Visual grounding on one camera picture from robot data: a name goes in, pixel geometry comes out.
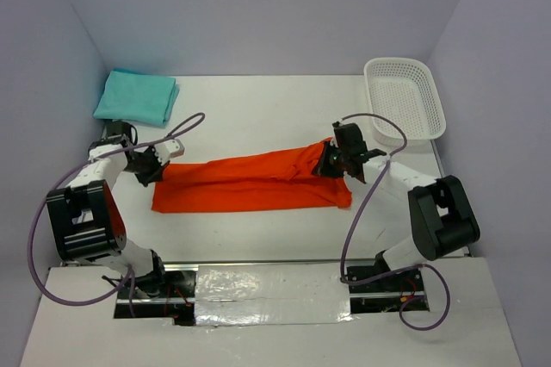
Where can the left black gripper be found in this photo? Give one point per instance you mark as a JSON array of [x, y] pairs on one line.
[[157, 172]]

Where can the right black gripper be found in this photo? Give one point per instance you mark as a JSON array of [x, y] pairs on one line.
[[325, 169]]

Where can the orange t-shirt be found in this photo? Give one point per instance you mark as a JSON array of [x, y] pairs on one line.
[[275, 180]]

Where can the light turquoise t-shirt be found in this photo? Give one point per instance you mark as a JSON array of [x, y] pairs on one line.
[[129, 96]]

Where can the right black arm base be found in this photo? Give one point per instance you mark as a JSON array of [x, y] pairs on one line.
[[388, 294]]

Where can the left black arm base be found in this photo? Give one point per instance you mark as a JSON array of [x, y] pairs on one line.
[[174, 299]]

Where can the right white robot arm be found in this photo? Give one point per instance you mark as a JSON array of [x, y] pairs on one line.
[[441, 218]]

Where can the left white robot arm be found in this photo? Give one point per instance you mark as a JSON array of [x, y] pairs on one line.
[[87, 225]]

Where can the white plastic basket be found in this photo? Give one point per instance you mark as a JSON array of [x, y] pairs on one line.
[[404, 91]]

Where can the silver foil tape sheet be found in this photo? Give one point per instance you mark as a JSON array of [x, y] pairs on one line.
[[270, 294]]

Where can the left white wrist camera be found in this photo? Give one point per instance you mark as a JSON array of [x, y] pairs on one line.
[[167, 150]]

